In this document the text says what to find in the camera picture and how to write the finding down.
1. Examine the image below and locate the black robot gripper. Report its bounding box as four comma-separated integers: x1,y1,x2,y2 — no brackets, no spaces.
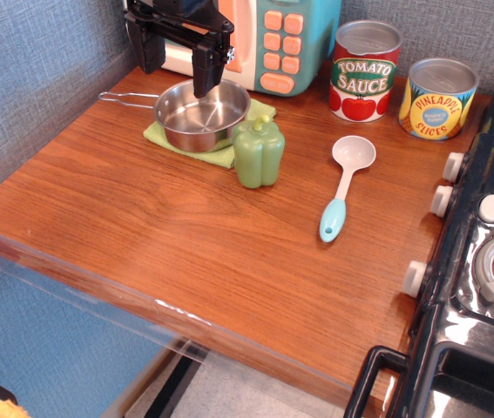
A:
125,1,234,98

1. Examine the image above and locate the white spoon with teal handle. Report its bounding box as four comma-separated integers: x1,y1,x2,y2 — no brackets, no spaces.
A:
319,135,376,243

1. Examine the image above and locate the stainless steel saucepan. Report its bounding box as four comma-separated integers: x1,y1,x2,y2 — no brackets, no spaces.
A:
98,80,251,153

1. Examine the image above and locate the green cloth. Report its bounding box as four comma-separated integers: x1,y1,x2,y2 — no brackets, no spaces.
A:
143,99,277,169

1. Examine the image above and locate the teal toy microwave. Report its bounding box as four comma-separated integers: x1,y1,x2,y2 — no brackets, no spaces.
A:
159,0,343,98

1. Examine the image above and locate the green toy bell pepper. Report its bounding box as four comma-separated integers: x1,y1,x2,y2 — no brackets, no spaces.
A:
232,114,285,189

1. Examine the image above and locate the tomato sauce can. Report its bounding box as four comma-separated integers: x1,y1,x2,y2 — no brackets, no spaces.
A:
328,20,403,122

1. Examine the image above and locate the pineapple slices can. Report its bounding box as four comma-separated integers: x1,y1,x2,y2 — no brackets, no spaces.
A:
398,57,479,140

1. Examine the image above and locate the white stove knob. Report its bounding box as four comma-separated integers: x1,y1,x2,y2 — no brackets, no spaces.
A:
443,152,465,183
403,260,428,298
430,185,453,218

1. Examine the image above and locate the white round stove button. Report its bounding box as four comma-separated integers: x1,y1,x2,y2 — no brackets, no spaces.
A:
478,194,494,223

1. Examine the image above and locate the yellow object at corner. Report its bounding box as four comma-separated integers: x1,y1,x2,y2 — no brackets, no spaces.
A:
0,400,30,418

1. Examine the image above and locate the black toy stove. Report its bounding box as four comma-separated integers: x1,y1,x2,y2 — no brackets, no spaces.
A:
343,74,494,418

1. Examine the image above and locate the black oven door handle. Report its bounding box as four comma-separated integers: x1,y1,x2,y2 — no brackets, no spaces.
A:
344,346,409,418

